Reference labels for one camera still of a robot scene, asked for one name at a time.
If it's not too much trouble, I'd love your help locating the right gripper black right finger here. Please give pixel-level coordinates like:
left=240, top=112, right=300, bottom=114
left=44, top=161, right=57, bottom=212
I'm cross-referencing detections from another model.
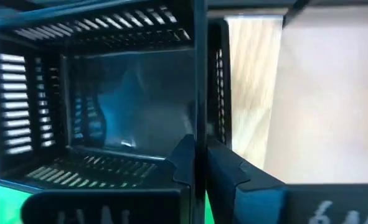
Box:
left=207, top=146, right=368, bottom=224

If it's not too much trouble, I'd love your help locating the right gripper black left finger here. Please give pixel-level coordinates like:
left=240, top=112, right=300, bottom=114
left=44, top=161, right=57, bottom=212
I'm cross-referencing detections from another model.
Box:
left=21, top=133, right=197, bottom=224

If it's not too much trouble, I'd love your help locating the black plastic basket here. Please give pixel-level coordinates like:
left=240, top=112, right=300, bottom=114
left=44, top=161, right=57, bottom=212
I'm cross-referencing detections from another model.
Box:
left=0, top=0, right=234, bottom=218

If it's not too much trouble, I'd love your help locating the green plastic basket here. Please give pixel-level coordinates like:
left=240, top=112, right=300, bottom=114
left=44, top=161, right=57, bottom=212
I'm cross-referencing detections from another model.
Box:
left=0, top=182, right=215, bottom=224

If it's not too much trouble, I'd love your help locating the brown table mat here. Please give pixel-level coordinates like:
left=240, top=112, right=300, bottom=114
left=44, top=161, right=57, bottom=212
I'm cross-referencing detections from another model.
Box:
left=263, top=6, right=368, bottom=185

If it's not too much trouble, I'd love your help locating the black wire rack frame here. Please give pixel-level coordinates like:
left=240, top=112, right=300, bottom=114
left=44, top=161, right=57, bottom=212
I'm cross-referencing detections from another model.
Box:
left=226, top=16, right=284, bottom=170

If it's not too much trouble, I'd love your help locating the black aluminium table frame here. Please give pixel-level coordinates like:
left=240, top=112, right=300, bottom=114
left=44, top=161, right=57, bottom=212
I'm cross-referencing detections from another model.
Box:
left=202, top=0, right=368, bottom=27

